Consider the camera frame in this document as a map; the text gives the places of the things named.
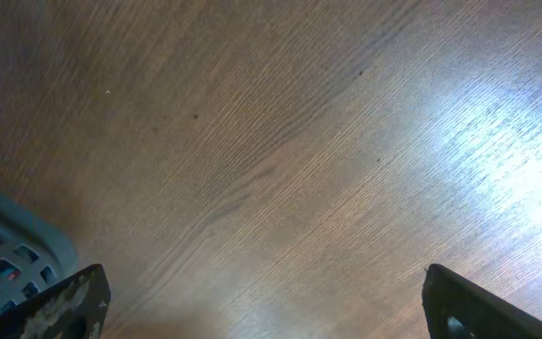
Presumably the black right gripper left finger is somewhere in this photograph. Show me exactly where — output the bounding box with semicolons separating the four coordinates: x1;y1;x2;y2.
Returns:
0;264;111;339

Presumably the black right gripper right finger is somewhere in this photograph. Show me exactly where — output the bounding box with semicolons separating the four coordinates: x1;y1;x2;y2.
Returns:
422;264;542;339

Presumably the grey plastic basket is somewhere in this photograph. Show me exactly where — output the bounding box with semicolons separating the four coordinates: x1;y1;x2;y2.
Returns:
0;194;78;314

